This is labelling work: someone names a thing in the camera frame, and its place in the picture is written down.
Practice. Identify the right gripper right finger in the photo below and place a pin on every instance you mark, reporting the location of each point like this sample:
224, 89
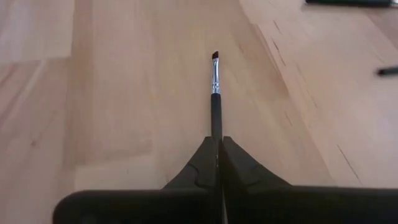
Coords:
236, 168

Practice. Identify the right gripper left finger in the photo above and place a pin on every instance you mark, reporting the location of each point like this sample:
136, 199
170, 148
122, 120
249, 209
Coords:
205, 168

